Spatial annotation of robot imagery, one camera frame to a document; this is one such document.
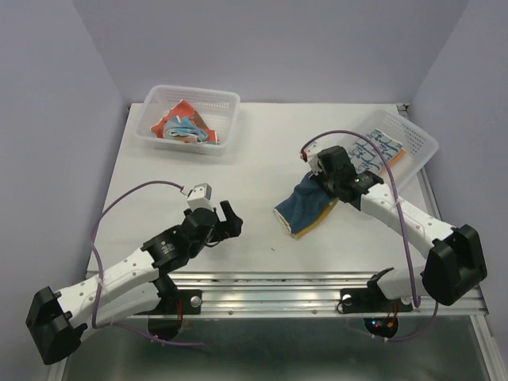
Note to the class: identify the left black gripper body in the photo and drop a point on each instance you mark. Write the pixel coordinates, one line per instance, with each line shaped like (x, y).
(217, 234)

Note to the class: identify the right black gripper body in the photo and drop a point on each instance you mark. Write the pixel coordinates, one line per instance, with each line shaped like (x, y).
(327, 181)

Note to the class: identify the yellow grey towel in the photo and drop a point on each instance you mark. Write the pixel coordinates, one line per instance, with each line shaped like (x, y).
(306, 207)

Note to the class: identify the orange polka dot towel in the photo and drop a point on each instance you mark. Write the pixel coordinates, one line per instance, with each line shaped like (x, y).
(391, 160)

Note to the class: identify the light blue patterned towel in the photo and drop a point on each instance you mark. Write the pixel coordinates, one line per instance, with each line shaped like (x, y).
(183, 129)

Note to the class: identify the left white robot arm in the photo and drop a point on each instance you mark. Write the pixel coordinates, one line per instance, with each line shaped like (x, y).
(59, 321)

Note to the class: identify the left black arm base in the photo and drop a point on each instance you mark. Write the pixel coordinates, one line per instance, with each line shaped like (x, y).
(166, 319)

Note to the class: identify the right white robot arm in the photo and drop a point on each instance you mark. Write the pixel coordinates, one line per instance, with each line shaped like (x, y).
(454, 260)

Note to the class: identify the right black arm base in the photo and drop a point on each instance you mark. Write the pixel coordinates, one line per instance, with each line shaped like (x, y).
(381, 314)

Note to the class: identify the white basket with towels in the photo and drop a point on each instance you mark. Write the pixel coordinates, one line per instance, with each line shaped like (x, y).
(219, 109)

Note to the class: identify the empty white basket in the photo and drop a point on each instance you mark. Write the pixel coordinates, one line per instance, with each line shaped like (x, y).
(419, 145)

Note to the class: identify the red white towel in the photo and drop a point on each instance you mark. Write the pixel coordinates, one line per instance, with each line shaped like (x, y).
(182, 109)

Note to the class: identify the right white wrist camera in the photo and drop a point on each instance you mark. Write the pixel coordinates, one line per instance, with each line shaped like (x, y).
(310, 156)

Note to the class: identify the aluminium frame rail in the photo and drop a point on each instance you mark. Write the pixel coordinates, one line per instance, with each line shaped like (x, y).
(268, 326)

